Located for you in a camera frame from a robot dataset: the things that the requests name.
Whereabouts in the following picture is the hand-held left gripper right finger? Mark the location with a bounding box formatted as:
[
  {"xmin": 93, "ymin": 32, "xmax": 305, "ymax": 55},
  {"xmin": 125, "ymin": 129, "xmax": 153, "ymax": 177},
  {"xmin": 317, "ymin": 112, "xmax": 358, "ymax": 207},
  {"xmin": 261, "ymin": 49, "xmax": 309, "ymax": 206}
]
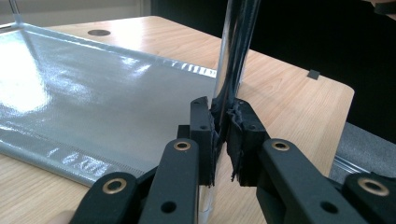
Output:
[{"xmin": 226, "ymin": 98, "xmax": 271, "ymax": 188}]

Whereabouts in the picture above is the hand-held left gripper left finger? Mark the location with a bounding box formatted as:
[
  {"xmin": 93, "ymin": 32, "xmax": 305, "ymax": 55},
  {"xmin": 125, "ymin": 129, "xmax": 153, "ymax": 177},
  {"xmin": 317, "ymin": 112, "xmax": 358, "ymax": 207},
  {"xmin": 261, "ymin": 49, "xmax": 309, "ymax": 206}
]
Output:
[{"xmin": 177, "ymin": 95, "xmax": 218, "ymax": 188}]

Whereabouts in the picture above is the metal rack with grey shelves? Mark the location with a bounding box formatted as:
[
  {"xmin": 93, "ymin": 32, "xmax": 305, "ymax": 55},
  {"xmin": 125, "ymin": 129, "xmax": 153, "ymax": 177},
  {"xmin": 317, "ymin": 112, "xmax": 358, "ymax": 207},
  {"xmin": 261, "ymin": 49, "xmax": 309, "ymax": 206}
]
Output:
[{"xmin": 0, "ymin": 0, "xmax": 262, "ymax": 218}]

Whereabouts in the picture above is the round dark table grommet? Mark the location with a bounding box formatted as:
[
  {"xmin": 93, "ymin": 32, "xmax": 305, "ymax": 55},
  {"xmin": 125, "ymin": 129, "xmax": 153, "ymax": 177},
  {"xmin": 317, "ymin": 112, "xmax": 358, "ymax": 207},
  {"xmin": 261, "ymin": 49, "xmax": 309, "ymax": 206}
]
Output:
[{"xmin": 87, "ymin": 29, "xmax": 112, "ymax": 37}]

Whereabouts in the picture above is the aluminium floor rail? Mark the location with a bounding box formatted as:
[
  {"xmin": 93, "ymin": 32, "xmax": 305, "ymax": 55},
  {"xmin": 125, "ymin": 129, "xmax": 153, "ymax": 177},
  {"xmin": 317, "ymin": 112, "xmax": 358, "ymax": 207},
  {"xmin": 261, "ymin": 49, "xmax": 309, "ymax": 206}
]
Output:
[{"xmin": 332, "ymin": 154, "xmax": 375, "ymax": 175}]

